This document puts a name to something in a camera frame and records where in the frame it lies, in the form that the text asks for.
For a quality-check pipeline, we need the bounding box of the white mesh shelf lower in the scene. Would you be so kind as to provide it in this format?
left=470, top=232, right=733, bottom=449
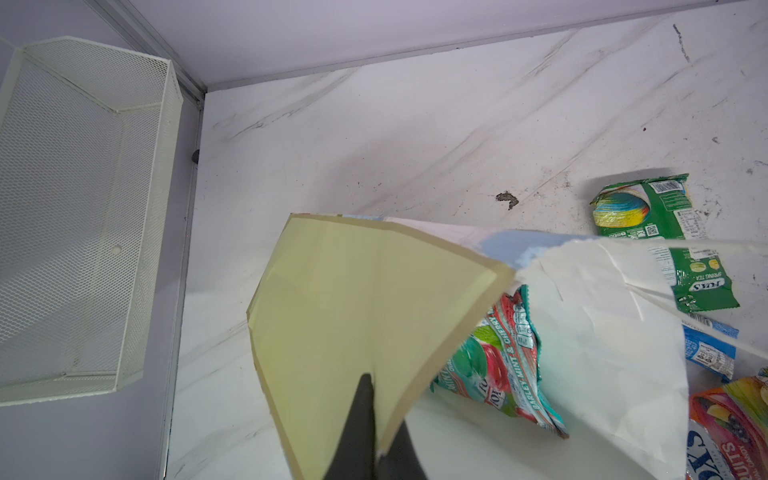
left=1, top=36, right=183, bottom=406

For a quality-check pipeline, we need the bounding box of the orange Fox's candy bag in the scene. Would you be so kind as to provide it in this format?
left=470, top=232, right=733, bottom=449
left=686, top=371, right=767, bottom=480

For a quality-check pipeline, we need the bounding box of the white printed paper bag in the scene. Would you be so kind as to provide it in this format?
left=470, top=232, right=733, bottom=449
left=245, top=212, right=768, bottom=480

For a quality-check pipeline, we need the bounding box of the blue snack packet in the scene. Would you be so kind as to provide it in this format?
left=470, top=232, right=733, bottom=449
left=683, top=313, right=739, bottom=383

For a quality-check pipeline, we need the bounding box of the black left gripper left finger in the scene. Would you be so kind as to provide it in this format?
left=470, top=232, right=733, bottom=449
left=325, top=373, right=376, bottom=480

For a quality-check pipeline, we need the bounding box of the teal Fox's candy bag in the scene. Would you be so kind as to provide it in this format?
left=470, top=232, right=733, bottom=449
left=432, top=285, right=569, bottom=439

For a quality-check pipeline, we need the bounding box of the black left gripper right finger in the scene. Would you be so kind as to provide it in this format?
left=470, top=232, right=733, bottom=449
left=377, top=421, right=427, bottom=480

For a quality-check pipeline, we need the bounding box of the green candy bag right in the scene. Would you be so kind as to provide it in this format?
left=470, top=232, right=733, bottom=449
left=590, top=173, right=739, bottom=313

